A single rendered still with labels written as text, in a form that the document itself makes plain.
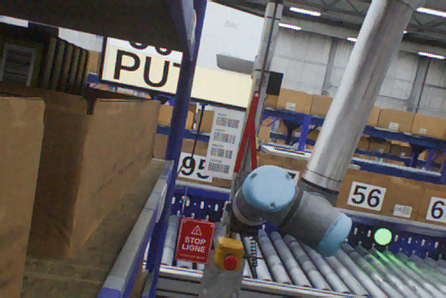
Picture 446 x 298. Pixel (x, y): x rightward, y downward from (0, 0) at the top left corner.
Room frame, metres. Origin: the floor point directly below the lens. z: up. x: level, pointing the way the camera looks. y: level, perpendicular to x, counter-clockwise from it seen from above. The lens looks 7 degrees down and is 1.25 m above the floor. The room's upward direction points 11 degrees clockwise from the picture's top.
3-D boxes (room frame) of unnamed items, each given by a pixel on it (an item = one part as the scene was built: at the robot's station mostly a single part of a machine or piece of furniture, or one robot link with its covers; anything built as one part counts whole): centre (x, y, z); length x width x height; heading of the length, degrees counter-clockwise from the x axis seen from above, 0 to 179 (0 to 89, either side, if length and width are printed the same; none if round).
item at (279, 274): (1.38, -0.26, 0.72); 0.52 x 0.05 x 0.05; 5
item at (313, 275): (1.39, -0.39, 0.72); 0.52 x 0.05 x 0.05; 5
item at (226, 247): (1.03, -0.11, 0.84); 0.15 x 0.09 x 0.07; 95
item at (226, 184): (1.81, 0.03, 0.97); 0.39 x 0.29 x 0.17; 95
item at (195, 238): (1.06, 0.00, 0.85); 0.16 x 0.01 x 0.13; 95
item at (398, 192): (1.87, -0.75, 0.96); 0.39 x 0.29 x 0.17; 95
